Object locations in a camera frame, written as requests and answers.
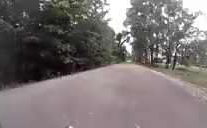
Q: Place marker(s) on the grey asphalt path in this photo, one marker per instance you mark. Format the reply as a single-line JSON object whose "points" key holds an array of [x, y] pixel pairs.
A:
{"points": [[117, 96]]}

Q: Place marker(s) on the dense wood of trees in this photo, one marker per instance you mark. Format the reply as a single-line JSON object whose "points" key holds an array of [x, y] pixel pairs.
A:
{"points": [[47, 43]]}

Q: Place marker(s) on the row of tall trees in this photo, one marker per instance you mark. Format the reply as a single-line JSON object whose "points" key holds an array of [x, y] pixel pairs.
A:
{"points": [[164, 36]]}

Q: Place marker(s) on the green grass lawn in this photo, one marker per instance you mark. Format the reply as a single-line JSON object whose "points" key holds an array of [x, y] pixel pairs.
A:
{"points": [[197, 75]]}

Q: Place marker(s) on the leaf-strewn dirt verge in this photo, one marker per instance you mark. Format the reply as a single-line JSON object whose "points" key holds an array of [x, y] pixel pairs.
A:
{"points": [[199, 91]]}

